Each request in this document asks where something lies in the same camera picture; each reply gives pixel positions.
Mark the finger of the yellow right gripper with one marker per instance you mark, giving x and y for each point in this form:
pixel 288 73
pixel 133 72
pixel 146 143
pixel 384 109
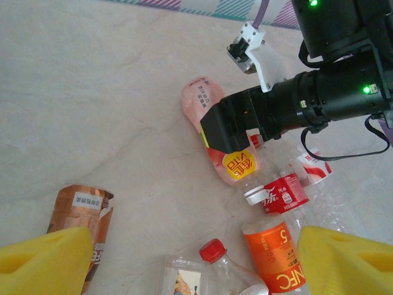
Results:
pixel 219 129

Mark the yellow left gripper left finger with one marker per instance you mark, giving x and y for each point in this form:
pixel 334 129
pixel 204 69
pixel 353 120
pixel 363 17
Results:
pixel 46 264

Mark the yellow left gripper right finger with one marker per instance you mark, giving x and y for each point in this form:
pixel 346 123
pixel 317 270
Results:
pixel 337 264

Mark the pink plastic bottle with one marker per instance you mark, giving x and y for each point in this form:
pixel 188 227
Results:
pixel 196 98

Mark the orange label white cap bottle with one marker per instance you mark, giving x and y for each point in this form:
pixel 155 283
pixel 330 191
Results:
pixel 276 261

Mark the red label cola bottle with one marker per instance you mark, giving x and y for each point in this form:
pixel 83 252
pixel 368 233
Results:
pixel 285 196

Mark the clear bottle with red cap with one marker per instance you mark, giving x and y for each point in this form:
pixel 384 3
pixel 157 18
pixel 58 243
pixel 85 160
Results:
pixel 212 249

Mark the brown label plastic bottle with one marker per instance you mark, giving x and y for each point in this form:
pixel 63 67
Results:
pixel 80 209

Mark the crumpled clear plastic bottle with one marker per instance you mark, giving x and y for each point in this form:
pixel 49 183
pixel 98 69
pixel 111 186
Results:
pixel 316 169

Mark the clear bottle with picture label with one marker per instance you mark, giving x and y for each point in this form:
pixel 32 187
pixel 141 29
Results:
pixel 187 278

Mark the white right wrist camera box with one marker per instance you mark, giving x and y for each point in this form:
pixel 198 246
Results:
pixel 261 58

